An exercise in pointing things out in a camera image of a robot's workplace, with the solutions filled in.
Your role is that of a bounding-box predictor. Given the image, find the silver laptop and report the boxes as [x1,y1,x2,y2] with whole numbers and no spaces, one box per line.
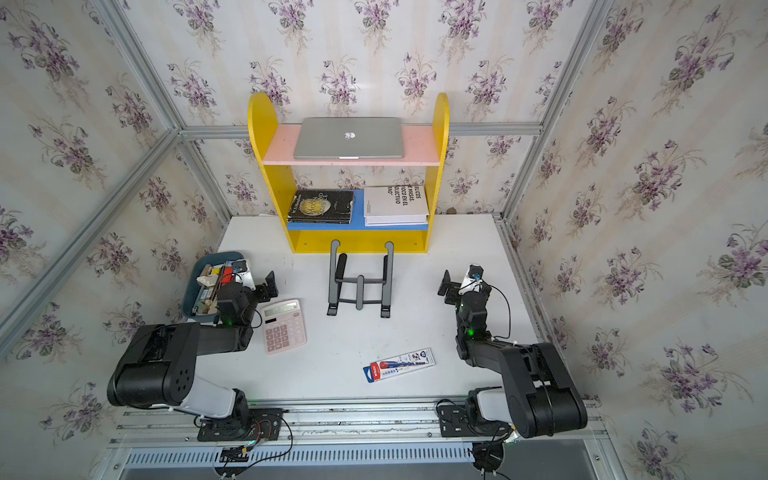
[293,117,405,160]

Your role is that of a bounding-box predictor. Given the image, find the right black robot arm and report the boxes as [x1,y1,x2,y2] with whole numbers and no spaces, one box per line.
[437,265,588,438]

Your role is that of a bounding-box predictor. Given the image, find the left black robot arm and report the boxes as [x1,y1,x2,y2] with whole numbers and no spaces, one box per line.
[107,273,278,423]

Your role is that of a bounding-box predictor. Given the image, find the grey laptop stand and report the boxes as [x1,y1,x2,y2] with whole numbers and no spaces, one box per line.
[326,239,395,319]

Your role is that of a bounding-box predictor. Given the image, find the pink calculator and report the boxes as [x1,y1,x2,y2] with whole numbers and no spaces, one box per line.
[260,299,307,355]

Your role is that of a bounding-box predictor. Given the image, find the teal tray of stationery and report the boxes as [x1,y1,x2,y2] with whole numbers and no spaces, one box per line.
[181,251,244,322]

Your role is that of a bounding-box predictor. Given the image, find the blue red packaged tool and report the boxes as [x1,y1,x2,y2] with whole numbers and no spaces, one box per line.
[363,348,436,384]

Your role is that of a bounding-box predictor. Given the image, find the black book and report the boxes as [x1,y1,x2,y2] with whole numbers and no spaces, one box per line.
[287,189,355,224]

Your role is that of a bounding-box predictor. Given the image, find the yellow pink shelf unit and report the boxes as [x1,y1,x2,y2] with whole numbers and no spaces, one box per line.
[247,92,451,254]

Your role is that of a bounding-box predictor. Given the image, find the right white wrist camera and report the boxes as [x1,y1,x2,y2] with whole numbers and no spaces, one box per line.
[459,264,484,295]

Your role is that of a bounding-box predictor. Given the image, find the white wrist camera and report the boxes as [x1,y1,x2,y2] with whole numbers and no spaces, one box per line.
[459,264,484,295]
[231,258,255,288]

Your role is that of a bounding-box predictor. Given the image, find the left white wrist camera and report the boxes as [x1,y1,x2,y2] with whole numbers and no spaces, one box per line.
[231,258,255,288]

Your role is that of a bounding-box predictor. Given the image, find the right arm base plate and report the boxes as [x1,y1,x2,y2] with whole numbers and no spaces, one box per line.
[435,399,516,439]

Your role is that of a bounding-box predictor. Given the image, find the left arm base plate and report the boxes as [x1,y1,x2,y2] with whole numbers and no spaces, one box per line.
[197,408,284,443]

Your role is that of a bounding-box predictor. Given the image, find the aluminium front rail frame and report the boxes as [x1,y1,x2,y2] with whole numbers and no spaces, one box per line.
[92,398,627,479]

